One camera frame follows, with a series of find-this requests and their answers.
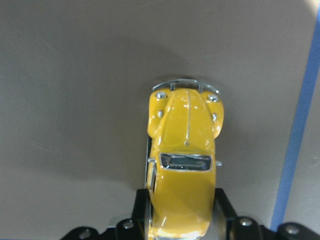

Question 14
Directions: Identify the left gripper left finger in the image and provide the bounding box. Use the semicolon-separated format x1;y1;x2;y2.
62;188;150;240

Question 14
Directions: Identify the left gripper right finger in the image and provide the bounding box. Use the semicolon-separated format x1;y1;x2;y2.
213;188;320;240

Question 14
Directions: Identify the yellow toy beetle car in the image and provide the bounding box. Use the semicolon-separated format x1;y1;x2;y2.
144;78;225;240

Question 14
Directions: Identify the brown paper table mat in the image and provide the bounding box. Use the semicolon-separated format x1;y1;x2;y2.
0;0;320;240

